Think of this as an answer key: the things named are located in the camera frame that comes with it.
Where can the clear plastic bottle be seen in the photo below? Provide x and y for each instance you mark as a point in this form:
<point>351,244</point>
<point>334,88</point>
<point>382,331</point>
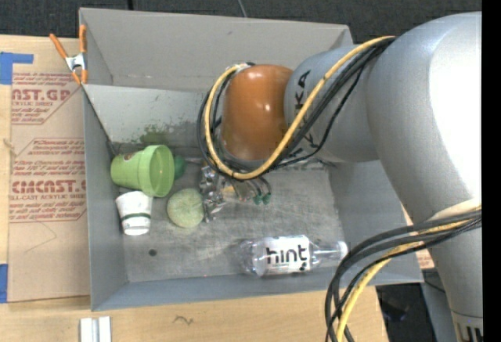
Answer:
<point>285,256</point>

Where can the dark green round object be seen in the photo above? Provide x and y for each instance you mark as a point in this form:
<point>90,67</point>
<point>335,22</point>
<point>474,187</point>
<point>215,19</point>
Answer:
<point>179,167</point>

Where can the grey metal bin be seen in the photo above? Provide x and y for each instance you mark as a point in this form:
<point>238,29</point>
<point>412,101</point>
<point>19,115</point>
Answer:
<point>235,223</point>

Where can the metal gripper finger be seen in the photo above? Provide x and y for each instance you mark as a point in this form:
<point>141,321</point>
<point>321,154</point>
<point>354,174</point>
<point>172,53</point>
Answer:
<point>208,181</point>
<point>213,206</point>

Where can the white paper cup, green stripe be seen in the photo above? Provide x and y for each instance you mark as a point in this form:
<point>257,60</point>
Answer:
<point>135,215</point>

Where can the pale green round sponge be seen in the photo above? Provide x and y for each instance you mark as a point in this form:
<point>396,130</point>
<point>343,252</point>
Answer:
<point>184,208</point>

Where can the light green plastic cup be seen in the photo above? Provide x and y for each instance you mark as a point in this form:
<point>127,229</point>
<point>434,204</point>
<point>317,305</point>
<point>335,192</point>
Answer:
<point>135,170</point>

